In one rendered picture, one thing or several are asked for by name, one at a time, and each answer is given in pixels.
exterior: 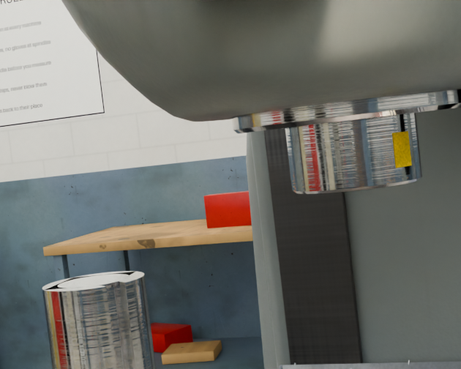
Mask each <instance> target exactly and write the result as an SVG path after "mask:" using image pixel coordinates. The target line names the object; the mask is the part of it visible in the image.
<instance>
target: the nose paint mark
mask: <svg viewBox="0 0 461 369"><path fill-rule="evenodd" d="M392 135H393V142H394V155H395V162H396V168H401V167H405V166H410V165H412V164H411V151H410V143H409V136H408V131H405V132H400V133H392Z"/></svg>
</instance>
